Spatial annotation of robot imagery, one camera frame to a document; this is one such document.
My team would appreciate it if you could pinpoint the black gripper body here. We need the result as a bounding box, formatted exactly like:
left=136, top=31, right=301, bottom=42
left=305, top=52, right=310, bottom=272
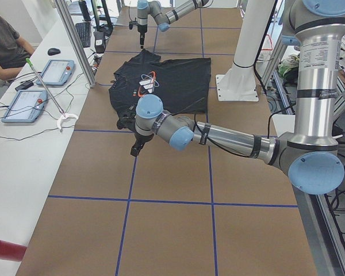
left=138, top=25, right=147, bottom=43
left=131, top=133, right=152, bottom=156

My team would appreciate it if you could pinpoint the black printed t-shirt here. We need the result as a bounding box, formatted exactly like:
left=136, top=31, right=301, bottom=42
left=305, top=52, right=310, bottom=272
left=109, top=49, right=211, bottom=117

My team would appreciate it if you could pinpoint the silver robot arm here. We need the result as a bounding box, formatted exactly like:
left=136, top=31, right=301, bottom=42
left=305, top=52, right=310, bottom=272
left=131, top=1, right=345, bottom=195
left=134, top=0, right=208, bottom=49

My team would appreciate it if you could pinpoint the black keyboard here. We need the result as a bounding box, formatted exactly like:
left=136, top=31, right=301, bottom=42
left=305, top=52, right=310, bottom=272
left=75, top=22, right=91, bottom=48

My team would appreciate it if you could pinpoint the white reacher grabber stick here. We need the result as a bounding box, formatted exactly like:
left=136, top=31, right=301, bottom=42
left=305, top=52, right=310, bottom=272
left=26, top=58, right=78, bottom=133

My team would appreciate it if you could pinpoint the black computer mouse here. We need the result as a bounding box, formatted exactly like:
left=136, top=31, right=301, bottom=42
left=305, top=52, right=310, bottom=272
left=47, top=48, right=61, bottom=56

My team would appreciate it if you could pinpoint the far blue teach pendant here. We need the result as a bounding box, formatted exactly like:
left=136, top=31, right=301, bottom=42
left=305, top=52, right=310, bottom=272
left=40, top=59, right=75, bottom=86

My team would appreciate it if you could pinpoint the blue teach pendant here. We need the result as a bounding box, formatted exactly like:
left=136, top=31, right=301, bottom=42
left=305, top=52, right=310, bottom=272
left=40, top=59, right=75, bottom=86
left=1, top=90, right=48, bottom=123

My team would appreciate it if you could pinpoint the near blue teach pendant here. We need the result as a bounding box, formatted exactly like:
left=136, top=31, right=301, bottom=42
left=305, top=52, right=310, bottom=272
left=1, top=90, right=48, bottom=123

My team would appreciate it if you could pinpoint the seated person grey shirt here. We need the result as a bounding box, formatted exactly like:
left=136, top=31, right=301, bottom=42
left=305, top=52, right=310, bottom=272
left=0, top=16, right=35, bottom=81

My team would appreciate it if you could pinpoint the red cylinder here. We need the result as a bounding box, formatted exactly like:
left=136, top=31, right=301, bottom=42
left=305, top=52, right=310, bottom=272
left=0, top=240, right=27, bottom=262

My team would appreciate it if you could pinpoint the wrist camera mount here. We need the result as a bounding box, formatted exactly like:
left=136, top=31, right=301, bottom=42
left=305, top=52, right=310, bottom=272
left=116, top=105, right=136, bottom=132

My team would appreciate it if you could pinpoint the aluminium frame post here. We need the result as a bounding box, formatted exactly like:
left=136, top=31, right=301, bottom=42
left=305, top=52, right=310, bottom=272
left=54, top=0, right=95, bottom=88

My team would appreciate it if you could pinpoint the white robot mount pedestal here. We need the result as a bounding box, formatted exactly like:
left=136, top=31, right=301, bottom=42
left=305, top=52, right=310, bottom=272
left=216, top=0, right=277, bottom=102

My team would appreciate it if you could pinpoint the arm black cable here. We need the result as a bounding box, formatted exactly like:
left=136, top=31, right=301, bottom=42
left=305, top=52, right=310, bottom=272
left=193, top=112, right=297, bottom=158

